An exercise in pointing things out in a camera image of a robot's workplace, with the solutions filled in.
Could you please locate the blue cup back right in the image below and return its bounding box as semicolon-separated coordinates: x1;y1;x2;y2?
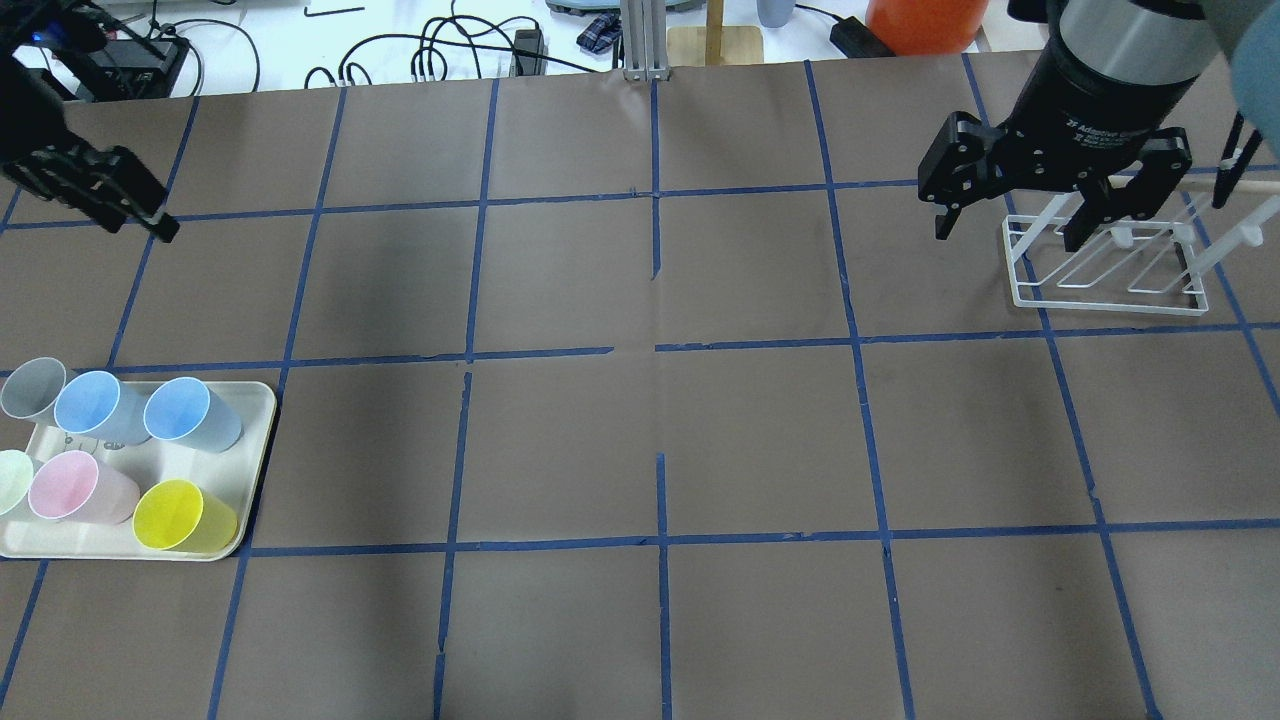
143;377;244;454

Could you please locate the yellow plastic cup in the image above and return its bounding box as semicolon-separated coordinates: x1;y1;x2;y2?
131;479;241;553

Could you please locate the orange cylindrical container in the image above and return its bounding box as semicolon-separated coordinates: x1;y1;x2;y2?
865;1;989;56

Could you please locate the wooden mug tree stand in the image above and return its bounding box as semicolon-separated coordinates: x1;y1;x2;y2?
666;1;764;67

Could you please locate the black power adapter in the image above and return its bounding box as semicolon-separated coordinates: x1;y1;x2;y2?
829;15;896;59

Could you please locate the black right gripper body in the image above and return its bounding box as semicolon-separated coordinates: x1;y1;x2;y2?
918;40;1193;217

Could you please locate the grey plastic cup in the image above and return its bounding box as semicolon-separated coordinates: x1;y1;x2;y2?
1;357;76;427

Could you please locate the aluminium frame post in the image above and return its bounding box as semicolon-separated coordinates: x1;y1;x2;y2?
620;0;671;81

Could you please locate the white wire cup rack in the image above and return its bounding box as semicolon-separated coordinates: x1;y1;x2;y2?
1001;172;1279;316

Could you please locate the blue cup back left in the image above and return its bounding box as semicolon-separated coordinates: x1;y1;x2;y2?
54;372;151;446

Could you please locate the pink plastic cup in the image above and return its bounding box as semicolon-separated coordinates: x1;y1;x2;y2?
27;451;141;525

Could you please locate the blue cup on desk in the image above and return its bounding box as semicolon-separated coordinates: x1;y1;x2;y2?
756;0;797;29

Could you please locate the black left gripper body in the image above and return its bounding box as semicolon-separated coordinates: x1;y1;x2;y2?
1;40;166;233

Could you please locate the pale green plastic cup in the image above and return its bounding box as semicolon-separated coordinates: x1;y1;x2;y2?
1;448;41;518

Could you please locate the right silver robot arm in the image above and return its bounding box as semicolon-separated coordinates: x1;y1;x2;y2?
918;1;1279;252

